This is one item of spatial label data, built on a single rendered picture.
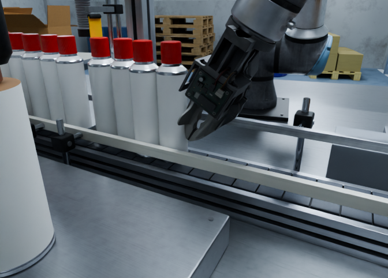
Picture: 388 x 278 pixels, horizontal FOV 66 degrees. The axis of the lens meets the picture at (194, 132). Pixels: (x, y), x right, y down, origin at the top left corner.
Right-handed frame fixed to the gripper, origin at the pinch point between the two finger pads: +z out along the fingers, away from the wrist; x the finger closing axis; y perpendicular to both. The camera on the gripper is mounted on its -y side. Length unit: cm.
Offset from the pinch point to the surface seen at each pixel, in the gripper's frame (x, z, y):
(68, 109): -23.9, 12.6, 3.1
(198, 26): -200, 126, -474
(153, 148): -3.4, 4.4, 4.8
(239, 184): 11.3, -0.2, 3.8
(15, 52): -42.0, 11.0, 1.8
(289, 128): 12.0, -9.9, -2.7
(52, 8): -145, 60, -102
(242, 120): 5.4, -6.1, -2.7
